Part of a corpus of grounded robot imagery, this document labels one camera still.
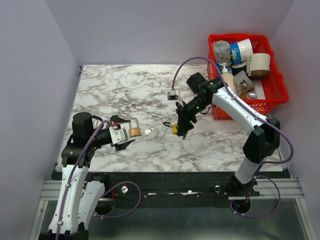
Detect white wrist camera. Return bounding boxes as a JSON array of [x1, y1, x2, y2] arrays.
[[108, 126, 128, 145], [167, 89, 183, 105]]

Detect aluminium rail frame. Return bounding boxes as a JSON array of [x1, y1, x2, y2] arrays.
[[29, 176, 317, 240]]

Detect round brass padlock with keys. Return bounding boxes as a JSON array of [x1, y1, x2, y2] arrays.
[[129, 117, 142, 138]]

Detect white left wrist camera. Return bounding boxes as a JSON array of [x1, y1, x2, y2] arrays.
[[108, 126, 128, 145]]

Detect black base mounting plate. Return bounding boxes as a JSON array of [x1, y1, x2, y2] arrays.
[[52, 171, 261, 210]]

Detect silver keys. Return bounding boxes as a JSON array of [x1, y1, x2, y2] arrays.
[[144, 124, 154, 135]]

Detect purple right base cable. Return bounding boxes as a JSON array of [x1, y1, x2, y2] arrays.
[[230, 174, 281, 218]]

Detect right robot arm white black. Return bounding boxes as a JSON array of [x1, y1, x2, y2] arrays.
[[176, 72, 280, 196]]

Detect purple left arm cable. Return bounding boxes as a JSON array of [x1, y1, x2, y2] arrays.
[[54, 119, 112, 240]]

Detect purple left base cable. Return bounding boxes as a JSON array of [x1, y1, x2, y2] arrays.
[[93, 180, 142, 220]]

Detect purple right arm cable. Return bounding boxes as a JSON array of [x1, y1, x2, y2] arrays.
[[171, 57, 295, 176]]

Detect yellow black padlock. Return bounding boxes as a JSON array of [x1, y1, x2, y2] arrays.
[[162, 121, 178, 135]]

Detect printed grey cup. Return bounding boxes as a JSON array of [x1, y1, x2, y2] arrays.
[[233, 70, 254, 97]]

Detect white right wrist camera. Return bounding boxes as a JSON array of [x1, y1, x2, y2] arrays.
[[167, 89, 183, 105]]

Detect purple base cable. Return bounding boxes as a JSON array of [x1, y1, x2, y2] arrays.
[[93, 180, 142, 220], [230, 174, 281, 218]]

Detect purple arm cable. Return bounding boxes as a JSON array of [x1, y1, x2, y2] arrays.
[[54, 119, 112, 240], [171, 57, 295, 176]]

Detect blue white paper cup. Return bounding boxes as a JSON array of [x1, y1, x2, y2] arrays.
[[230, 38, 253, 64]]

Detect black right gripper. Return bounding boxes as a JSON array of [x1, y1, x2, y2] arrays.
[[175, 96, 210, 136]]

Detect red plastic basket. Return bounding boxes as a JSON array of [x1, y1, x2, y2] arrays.
[[207, 33, 289, 116]]

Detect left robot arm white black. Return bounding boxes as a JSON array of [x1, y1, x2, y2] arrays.
[[38, 112, 132, 240]]

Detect lotion pump bottle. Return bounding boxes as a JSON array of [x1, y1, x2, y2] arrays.
[[220, 63, 237, 100]]

